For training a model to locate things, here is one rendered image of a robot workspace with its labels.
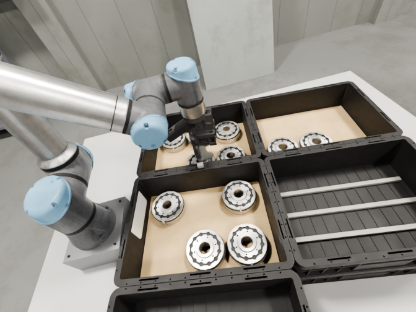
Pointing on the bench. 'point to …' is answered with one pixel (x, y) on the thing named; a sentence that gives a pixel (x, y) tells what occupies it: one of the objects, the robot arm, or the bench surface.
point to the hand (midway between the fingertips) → (200, 156)
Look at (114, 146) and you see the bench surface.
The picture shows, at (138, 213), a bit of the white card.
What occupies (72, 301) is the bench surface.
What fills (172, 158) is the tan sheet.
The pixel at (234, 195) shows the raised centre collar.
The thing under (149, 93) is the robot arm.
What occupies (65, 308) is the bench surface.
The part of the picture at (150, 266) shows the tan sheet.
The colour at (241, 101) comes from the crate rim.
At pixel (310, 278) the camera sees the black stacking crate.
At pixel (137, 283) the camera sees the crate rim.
